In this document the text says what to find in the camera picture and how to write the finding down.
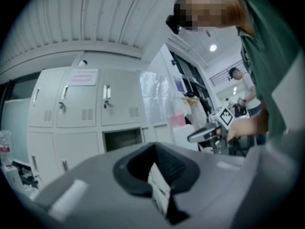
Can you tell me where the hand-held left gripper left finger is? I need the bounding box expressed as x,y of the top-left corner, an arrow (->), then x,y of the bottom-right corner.
33,142 -> 171,229

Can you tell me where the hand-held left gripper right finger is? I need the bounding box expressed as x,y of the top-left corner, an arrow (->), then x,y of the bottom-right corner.
154,142 -> 302,229

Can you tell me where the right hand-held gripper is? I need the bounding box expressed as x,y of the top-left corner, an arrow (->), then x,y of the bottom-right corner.
187,106 -> 236,152

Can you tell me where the beige metal locker cabinet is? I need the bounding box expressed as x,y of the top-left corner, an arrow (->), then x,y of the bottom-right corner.
26,67 -> 155,190

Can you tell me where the person's right forearm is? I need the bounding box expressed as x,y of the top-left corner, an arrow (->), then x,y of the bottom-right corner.
246,103 -> 270,137

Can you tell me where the person's right hand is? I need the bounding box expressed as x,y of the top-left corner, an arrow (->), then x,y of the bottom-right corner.
227,120 -> 252,142

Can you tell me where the white foam box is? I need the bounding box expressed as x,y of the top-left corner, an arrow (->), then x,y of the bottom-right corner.
152,124 -> 200,152

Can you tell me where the cream jacket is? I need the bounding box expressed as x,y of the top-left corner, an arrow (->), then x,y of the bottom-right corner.
188,96 -> 208,131

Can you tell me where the pink plastic container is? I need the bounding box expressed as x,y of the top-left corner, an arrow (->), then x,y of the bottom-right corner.
166,111 -> 186,129

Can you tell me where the black framed glass partition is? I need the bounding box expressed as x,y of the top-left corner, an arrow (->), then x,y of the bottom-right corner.
170,52 -> 213,109

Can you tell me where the clear plastic bag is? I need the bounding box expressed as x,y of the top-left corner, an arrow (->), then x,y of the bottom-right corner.
140,70 -> 173,126

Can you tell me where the plastic wrapped water jug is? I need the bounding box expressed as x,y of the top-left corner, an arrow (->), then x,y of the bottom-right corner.
0,129 -> 13,168

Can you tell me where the black framed window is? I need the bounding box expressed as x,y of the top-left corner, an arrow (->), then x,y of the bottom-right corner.
0,79 -> 32,164

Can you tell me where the person's green shirt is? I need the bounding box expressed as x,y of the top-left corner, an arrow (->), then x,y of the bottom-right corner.
234,0 -> 305,138

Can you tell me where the white paper notice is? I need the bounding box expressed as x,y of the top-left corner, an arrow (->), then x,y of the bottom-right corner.
66,68 -> 99,87

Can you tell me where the person's head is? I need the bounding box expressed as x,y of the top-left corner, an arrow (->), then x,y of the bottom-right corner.
173,0 -> 254,37

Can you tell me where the blue wall poster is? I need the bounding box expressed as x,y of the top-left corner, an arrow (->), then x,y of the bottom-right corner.
173,76 -> 185,93

